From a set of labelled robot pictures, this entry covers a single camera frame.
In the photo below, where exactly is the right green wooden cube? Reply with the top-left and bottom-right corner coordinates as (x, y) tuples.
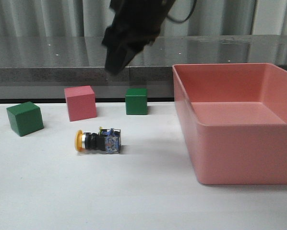
(125, 88), (148, 115)

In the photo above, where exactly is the left green wooden cube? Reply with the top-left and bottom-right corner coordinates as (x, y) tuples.
(6, 102), (44, 137)

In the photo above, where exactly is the dark glossy counter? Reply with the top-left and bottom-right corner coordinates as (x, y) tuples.
(0, 35), (287, 103)

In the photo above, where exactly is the black cable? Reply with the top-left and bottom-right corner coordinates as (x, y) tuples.
(166, 0), (198, 24)

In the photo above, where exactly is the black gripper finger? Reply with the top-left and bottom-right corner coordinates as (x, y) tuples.
(105, 46), (140, 75)

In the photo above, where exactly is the grey curtain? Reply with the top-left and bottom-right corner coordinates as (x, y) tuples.
(0, 0), (287, 38)

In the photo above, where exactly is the green wooden cube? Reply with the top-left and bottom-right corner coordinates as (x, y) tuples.
(125, 88), (148, 115)
(6, 102), (44, 137)

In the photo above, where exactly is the yellow push button switch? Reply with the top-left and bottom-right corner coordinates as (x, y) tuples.
(74, 127), (121, 154)

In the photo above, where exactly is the pink plastic bin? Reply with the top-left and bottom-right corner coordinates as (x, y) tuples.
(173, 63), (287, 184)

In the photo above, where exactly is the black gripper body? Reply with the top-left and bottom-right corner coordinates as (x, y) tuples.
(102, 0), (175, 52)

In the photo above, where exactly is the pink wooden cube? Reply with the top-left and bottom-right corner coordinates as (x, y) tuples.
(64, 85), (97, 122)

